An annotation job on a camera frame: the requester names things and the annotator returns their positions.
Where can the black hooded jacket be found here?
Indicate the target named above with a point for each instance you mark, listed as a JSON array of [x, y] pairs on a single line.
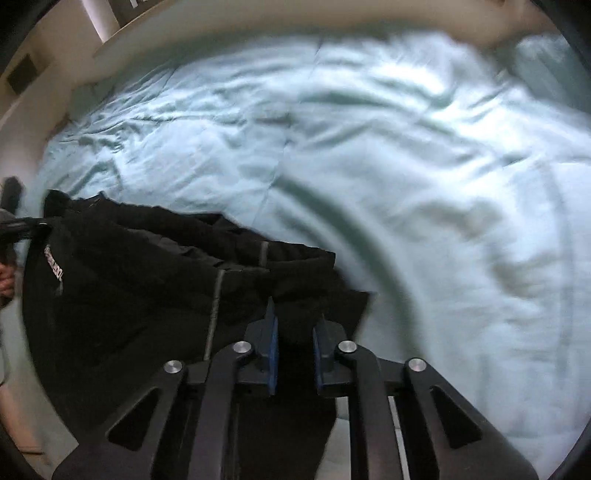
[[138, 300]]

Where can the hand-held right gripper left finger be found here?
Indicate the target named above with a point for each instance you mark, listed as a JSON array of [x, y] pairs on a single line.
[[273, 344]]

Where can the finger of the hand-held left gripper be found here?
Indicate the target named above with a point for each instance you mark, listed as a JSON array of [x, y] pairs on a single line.
[[11, 194], [23, 226]]

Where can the white wall shelf unit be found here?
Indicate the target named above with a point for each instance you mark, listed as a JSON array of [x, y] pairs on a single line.
[[46, 55]]

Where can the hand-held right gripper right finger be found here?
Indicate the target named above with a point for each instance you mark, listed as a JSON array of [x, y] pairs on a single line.
[[317, 362]]

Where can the person's left hand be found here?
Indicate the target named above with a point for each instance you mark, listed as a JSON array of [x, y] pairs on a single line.
[[5, 282]]

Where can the light blue pillow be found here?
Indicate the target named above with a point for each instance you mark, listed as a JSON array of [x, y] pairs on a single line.
[[87, 98], [547, 60]]

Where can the light blue quilted blanket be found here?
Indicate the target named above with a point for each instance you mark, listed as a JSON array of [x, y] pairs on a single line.
[[369, 184]]

